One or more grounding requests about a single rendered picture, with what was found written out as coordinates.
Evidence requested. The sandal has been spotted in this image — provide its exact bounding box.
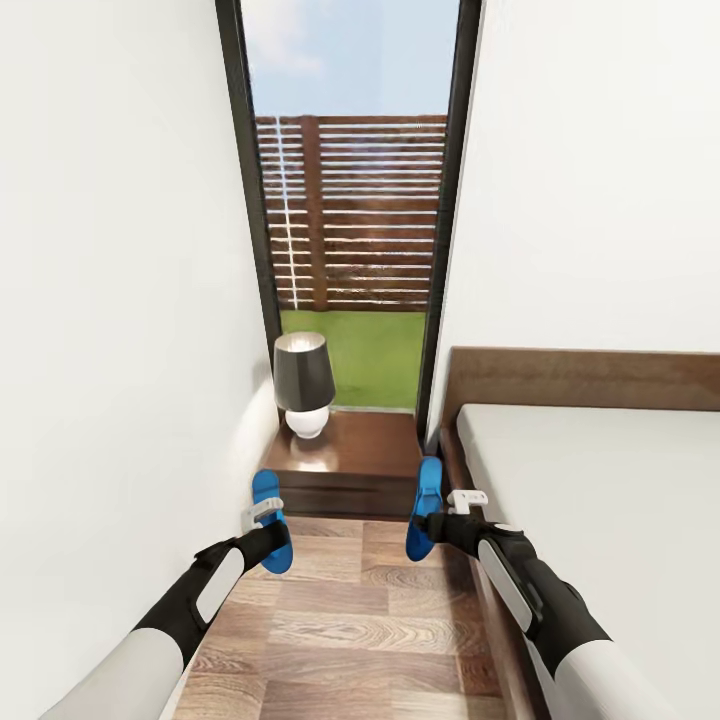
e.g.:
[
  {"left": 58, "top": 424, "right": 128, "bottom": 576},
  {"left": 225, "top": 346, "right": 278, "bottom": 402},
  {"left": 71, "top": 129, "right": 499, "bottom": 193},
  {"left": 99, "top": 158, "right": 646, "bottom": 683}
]
[
  {"left": 252, "top": 469, "right": 293, "bottom": 574},
  {"left": 406, "top": 454, "right": 442, "bottom": 562}
]

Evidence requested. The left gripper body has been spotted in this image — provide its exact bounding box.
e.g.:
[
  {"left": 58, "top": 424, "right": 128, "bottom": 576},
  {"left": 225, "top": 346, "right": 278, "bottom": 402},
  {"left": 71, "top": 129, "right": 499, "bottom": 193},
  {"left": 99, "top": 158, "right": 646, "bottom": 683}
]
[{"left": 245, "top": 519, "right": 290, "bottom": 567}]

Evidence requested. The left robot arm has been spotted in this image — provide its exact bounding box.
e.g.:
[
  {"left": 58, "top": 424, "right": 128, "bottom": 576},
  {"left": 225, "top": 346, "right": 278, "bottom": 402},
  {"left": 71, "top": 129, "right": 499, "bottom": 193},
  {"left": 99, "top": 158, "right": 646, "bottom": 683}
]
[{"left": 37, "top": 497, "right": 290, "bottom": 720}]

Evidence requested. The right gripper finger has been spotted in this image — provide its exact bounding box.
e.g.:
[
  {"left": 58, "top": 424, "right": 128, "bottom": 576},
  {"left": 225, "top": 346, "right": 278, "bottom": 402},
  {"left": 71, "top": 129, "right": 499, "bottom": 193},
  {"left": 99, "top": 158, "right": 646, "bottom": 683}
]
[{"left": 411, "top": 514, "right": 428, "bottom": 533}]

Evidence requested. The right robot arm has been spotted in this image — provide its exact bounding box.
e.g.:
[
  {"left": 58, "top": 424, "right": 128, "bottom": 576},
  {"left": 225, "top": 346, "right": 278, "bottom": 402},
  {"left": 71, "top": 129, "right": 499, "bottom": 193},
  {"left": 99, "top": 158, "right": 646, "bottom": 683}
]
[{"left": 411, "top": 490, "right": 685, "bottom": 720}]

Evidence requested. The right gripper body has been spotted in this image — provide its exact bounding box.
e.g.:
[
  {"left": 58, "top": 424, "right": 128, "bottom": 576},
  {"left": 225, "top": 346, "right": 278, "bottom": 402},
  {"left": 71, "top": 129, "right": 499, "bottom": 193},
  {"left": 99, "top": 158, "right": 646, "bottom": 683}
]
[{"left": 426, "top": 512, "right": 478, "bottom": 551}]

